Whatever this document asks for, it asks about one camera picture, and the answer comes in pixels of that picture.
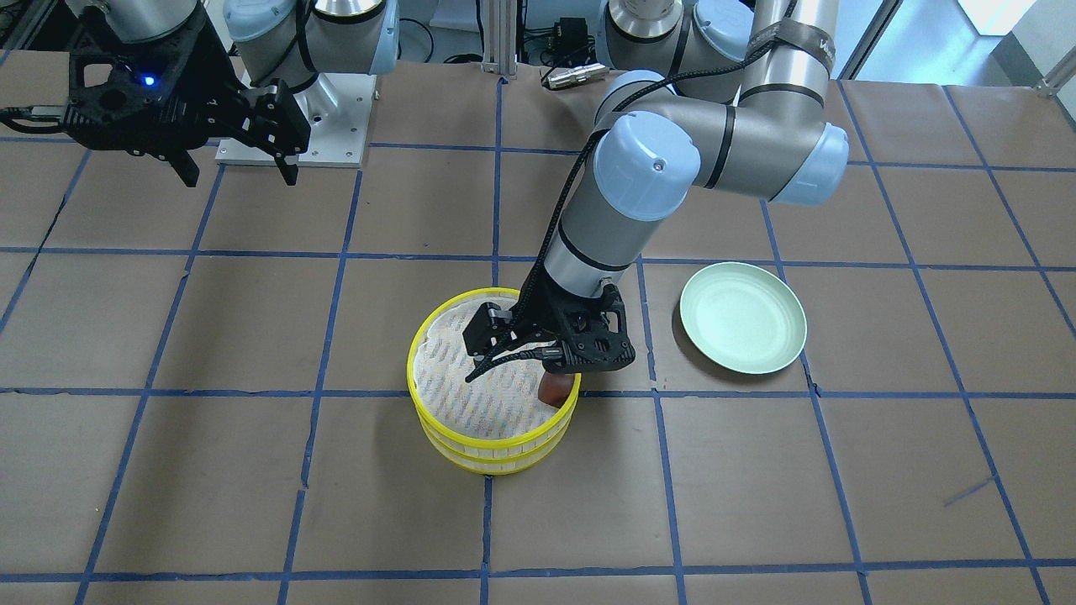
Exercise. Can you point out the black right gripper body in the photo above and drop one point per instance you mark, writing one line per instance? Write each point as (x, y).
(204, 87)

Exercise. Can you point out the yellow steamer layer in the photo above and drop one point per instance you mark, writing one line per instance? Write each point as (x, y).
(502, 460)
(500, 407)

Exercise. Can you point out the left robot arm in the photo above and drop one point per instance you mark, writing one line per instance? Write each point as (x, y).
(748, 120)

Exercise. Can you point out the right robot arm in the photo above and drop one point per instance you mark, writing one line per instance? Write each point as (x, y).
(295, 41)

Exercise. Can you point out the aluminium frame post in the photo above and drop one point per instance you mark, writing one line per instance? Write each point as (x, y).
(498, 23)

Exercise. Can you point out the yellow top steamer layer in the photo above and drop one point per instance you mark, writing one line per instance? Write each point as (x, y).
(500, 407)

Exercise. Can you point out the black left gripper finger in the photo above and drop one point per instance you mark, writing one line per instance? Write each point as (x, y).
(484, 364)
(559, 357)

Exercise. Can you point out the silver connector box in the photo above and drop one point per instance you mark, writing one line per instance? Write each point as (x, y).
(574, 77)

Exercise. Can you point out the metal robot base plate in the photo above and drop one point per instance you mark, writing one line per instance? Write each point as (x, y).
(338, 108)

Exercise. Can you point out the light green plate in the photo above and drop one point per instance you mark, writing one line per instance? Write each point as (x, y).
(743, 318)

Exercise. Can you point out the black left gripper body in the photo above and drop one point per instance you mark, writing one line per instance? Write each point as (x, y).
(551, 309)

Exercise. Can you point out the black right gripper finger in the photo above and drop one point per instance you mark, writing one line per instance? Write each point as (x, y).
(181, 161)
(288, 168)

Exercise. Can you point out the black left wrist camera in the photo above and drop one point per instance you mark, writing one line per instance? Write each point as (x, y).
(599, 336)

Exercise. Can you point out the brown steamed bun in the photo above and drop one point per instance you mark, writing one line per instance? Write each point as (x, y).
(555, 389)

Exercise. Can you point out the yellow bottom steamer layer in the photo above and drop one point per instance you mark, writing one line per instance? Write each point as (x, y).
(502, 460)

